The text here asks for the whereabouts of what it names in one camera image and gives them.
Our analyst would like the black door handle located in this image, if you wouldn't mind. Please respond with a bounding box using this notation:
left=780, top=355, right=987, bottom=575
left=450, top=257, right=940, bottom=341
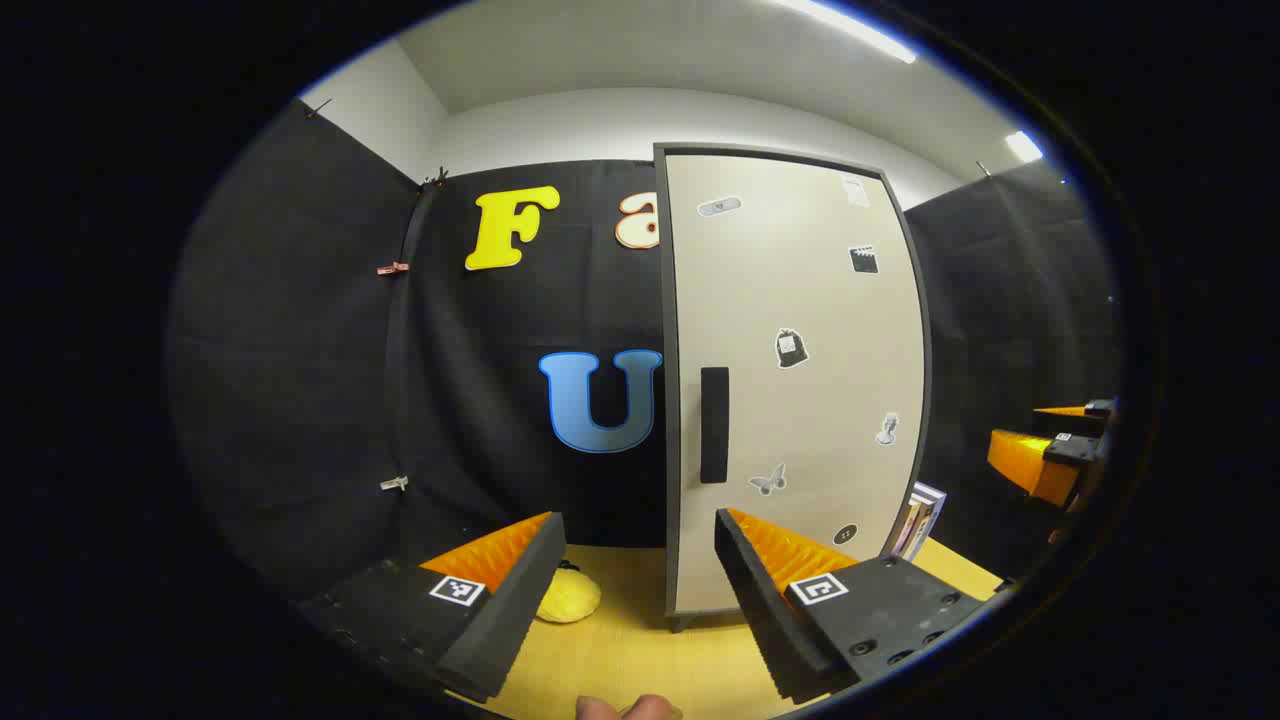
left=700, top=367, right=731, bottom=485

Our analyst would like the black backdrop cloth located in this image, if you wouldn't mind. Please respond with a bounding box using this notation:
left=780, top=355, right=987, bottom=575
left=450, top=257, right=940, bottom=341
left=165, top=100, right=1116, bottom=601

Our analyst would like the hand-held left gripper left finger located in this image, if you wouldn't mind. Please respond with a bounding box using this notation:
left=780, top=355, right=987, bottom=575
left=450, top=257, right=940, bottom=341
left=300, top=512, right=568, bottom=704

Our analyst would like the dark grey cabinet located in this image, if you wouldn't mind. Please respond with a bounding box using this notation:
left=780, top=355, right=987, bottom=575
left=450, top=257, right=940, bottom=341
left=653, top=142, right=934, bottom=634

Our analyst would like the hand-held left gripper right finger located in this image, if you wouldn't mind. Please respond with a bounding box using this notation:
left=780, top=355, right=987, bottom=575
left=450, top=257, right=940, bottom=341
left=714, top=507, right=991, bottom=704

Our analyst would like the long ceiling light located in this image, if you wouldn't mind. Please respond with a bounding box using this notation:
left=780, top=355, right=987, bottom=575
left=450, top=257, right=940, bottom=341
left=770, top=0, right=919, bottom=64

